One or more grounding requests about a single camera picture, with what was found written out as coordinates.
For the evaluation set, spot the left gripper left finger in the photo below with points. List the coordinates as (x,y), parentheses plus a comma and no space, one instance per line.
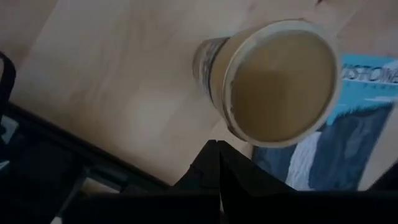
(202,174)

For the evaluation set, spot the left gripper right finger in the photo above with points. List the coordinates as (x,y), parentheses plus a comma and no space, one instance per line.
(242,177)

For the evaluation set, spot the beige-lid cylinder container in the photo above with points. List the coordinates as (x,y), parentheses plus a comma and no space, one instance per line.
(280,87)

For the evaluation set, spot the blue Yellowstone book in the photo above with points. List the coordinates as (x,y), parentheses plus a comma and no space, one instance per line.
(351,140)

